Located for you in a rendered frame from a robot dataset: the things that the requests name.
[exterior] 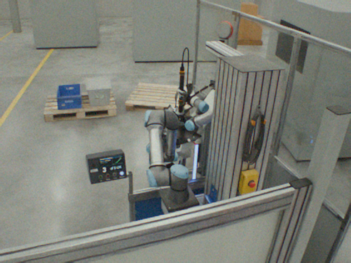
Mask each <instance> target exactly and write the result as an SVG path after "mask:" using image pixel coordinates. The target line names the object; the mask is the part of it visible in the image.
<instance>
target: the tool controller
mask: <svg viewBox="0 0 351 263"><path fill-rule="evenodd" d="M86 162H87V167H88V175H89V179H90V183H91V185H93V184H96V183H102V182H107V181H111V180H120V179H124V178H127V170H126V164H125V153H124V152H123V151H122V150H121V149H119V150H108V151H104V152H97V153H91V154H87V155H86ZM106 165H108V173H101V171H100V167H102V166H106ZM121 171H123V175H121V174H120V172H121ZM113 173H116V174H117V175H116V176H115V177H114V176H113ZM106 174H109V175H110V177H109V178H107V177H106ZM99 176H102V178H99Z"/></svg>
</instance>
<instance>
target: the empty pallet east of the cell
mask: <svg viewBox="0 0 351 263"><path fill-rule="evenodd" d="M177 89H178V86H171V85H157V84H150V83H138V85H137V87H136V89H134V91H133V93H132V94H131V95H130V96H129V98H128V100H127V101H126V102H125V110H127V111H143V112H146V111H150V110H146V109H138V108H135V106H136V105H141V106H154V107H155V110H164V108H167V107H168V106H169V105H172V106H173V107H175V103H176V102H175V99H174V98H175V94H176V91H177ZM190 107H191V106H189V105H188V104H186V105H185V106H184V109H185V110H186V109H188V108H190Z"/></svg>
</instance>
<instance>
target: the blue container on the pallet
mask: <svg viewBox="0 0 351 263"><path fill-rule="evenodd" d="M71 87H73V89H69V88H71ZM66 88H67V89H66ZM56 100H57V104H58V109H59V110H65V109H74V108H81V84H80V83H77V84H68V85H59V86H58V89H57V93H56Z"/></svg>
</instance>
